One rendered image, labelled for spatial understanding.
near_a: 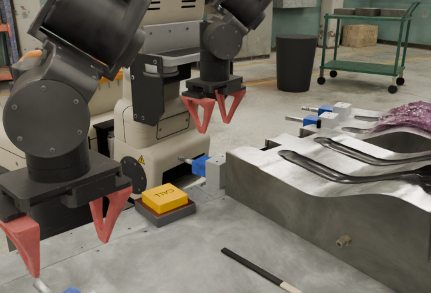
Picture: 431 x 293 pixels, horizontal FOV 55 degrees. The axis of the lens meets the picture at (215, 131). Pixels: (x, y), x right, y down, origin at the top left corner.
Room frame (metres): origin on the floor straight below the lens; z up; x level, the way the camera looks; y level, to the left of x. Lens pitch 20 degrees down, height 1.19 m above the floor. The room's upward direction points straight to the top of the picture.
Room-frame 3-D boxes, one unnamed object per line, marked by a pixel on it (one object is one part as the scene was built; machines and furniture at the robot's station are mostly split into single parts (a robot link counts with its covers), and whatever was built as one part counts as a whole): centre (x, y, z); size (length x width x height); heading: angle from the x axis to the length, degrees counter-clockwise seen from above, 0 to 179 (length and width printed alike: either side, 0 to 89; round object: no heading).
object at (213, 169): (0.79, 0.03, 0.83); 0.13 x 0.05 x 0.05; 53
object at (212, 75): (0.77, 0.00, 1.04); 0.10 x 0.07 x 0.07; 142
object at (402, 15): (5.03, -1.83, 0.50); 0.98 x 0.55 x 1.01; 58
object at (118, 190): (0.38, 0.13, 0.96); 0.07 x 0.07 x 0.09; 48
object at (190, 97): (0.75, 0.02, 0.96); 0.07 x 0.07 x 0.09; 52
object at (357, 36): (8.53, -2.93, 0.20); 0.63 x 0.44 x 0.40; 123
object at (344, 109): (1.08, -0.30, 0.86); 0.13 x 0.05 x 0.05; 57
